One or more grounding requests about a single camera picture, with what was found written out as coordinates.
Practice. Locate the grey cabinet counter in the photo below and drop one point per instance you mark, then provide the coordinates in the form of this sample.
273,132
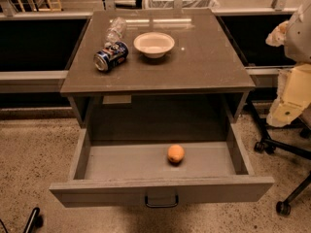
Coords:
201,61

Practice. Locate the clear plastic bottle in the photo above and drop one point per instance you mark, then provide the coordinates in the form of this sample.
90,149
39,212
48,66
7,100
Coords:
115,31

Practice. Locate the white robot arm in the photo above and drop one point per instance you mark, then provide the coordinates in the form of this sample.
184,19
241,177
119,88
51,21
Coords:
294,35

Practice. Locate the wire mesh bin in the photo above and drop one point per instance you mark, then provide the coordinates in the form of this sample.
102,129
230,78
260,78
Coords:
185,4

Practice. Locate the black leg bottom left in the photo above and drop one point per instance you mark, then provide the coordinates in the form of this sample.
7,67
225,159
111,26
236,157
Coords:
35,221

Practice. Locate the white paper bowl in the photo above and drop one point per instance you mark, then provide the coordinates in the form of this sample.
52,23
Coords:
154,44

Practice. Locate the blue soda can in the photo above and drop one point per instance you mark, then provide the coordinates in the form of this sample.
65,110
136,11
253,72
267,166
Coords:
110,57

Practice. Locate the grey open drawer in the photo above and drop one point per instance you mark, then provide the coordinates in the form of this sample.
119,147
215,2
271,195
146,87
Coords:
129,171

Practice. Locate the orange fruit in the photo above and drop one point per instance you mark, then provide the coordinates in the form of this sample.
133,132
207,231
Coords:
175,153

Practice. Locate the black wheeled chair base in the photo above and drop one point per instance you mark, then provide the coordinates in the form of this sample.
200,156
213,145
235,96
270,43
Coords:
267,144

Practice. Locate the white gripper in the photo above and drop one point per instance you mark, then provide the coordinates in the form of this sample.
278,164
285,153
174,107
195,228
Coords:
299,38

